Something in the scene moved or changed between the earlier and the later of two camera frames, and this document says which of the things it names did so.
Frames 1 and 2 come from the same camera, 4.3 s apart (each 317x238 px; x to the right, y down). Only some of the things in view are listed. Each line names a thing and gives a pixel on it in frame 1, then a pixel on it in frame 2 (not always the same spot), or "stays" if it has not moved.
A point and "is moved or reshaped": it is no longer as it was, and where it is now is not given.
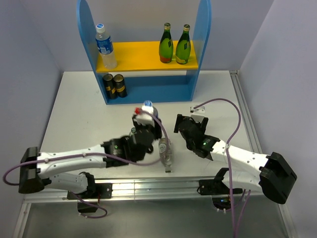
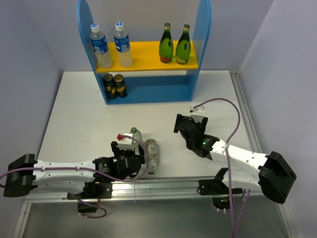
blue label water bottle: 148,106 -> 122,45
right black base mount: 218,190 stays
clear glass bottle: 162,148 -> 151,149
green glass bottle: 166,45 stays
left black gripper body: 156,129 -> 124,153
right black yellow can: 120,88 stays
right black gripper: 202,126 stays
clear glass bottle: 132,133 stays
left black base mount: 102,191 stays
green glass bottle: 183,46 stays
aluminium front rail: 138,189 stays
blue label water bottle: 105,45 is moved or reshaped
